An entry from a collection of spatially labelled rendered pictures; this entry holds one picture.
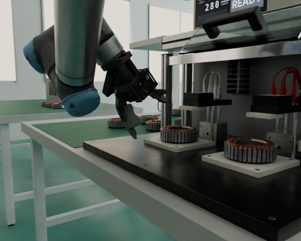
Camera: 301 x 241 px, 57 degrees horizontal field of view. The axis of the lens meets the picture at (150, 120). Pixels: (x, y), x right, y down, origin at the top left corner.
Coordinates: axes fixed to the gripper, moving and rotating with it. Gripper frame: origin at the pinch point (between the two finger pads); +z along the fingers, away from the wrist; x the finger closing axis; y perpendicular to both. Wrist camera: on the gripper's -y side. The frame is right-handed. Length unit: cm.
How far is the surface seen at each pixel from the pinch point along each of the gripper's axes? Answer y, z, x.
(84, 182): -141, 63, 7
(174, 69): -74, 26, 86
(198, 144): 8.1, 11.7, 2.9
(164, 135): 0.8, 5.9, 0.5
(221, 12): 10.5, -10.8, 35.4
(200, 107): 5.4, 6.9, 13.3
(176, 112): -64, 42, 59
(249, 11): 37.1, -18.1, 2.1
